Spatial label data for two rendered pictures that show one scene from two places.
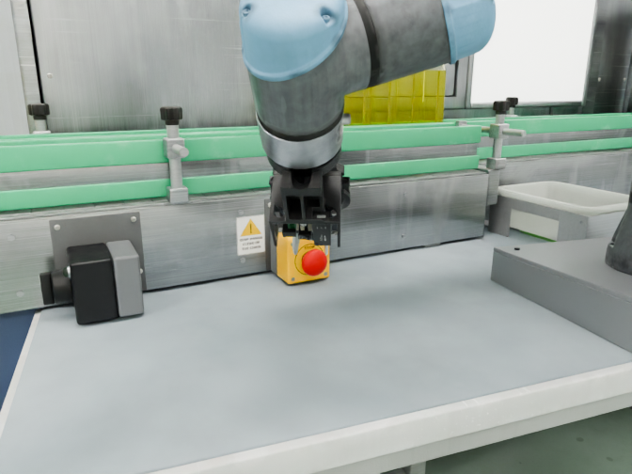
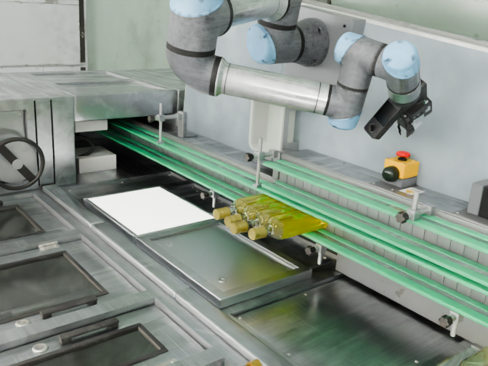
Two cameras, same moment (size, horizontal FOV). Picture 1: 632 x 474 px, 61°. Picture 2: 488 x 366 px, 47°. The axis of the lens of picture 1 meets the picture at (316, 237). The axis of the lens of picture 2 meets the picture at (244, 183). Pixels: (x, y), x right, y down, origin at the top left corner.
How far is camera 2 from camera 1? 1.25 m
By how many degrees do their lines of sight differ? 42
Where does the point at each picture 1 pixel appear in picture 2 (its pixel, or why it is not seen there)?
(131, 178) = (441, 224)
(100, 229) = (476, 218)
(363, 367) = (441, 75)
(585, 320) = not seen: hidden behind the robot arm
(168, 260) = (456, 203)
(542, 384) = (403, 30)
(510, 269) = not seen: hidden behind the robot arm
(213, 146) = (393, 211)
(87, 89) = (402, 346)
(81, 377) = not seen: outside the picture
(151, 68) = (356, 330)
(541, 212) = (287, 123)
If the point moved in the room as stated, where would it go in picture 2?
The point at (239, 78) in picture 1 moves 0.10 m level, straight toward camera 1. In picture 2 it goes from (315, 300) to (327, 274)
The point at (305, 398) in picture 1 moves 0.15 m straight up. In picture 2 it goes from (470, 70) to (436, 72)
